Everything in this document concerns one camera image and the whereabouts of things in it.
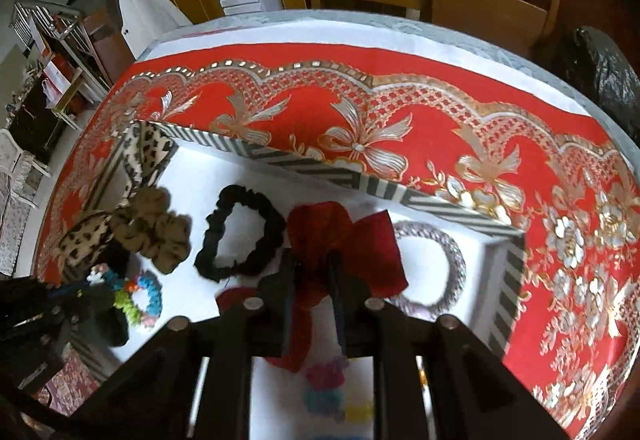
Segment black cloth pouch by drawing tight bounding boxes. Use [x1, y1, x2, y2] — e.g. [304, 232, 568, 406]
[90, 307, 132, 347]

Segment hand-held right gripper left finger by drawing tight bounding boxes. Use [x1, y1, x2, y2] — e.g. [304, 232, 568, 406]
[69, 251, 302, 440]

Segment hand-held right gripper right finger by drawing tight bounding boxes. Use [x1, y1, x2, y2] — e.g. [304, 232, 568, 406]
[329, 254, 572, 440]

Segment black scrunchie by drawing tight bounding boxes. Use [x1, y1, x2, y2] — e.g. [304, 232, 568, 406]
[193, 184, 288, 284]

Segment multicolour pompom hair tie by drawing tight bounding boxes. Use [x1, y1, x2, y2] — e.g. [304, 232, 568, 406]
[86, 264, 162, 330]

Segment white jacket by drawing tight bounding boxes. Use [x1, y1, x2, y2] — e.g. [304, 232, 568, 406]
[118, 0, 194, 59]

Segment brown scrunchie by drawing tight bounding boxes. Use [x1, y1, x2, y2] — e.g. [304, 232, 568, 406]
[111, 187, 194, 276]

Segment metal rack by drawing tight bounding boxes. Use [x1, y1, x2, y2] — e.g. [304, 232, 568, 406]
[9, 0, 109, 122]

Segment red floral tablecloth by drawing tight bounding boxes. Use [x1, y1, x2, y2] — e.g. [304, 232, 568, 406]
[31, 42, 640, 440]

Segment red hair bow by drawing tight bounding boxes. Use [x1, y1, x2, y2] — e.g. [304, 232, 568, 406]
[215, 200, 409, 374]

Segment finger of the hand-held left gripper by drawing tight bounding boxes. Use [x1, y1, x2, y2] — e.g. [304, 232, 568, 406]
[46, 281, 119, 317]

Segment dark wooden chair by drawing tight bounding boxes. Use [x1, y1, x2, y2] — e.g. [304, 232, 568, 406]
[81, 10, 137, 87]

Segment striped shallow box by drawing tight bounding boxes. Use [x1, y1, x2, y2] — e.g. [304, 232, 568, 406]
[60, 120, 527, 440]

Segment multicolour pompom bracelet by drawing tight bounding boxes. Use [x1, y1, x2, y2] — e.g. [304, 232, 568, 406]
[301, 355, 377, 423]

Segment black plastic bag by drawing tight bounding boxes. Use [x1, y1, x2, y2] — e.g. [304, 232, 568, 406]
[534, 24, 640, 142]

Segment leopard print hair bow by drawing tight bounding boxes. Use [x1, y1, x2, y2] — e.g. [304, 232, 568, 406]
[56, 122, 179, 272]

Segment white chair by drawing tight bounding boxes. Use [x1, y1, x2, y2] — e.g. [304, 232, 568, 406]
[0, 127, 52, 209]

